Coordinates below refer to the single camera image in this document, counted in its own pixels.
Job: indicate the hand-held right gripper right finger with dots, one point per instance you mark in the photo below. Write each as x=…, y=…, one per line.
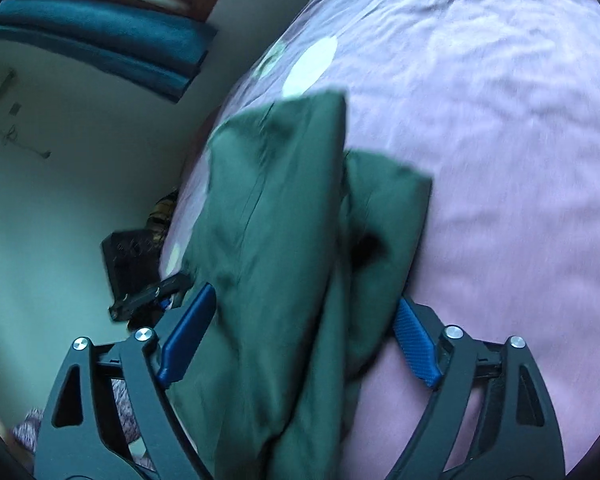
x=417, y=345

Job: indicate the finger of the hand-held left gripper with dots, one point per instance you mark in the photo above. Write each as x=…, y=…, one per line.
x=172, y=284

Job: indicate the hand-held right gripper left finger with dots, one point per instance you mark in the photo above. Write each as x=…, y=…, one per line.
x=187, y=330

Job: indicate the green jacket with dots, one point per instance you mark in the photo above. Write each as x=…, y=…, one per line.
x=270, y=210

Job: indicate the person's purple patterned top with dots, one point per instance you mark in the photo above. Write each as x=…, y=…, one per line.
x=27, y=430

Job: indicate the blue curtain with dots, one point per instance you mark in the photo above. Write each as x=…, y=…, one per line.
x=105, y=40

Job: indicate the pink dotted bed sheet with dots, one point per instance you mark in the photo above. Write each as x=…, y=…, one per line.
x=480, y=110

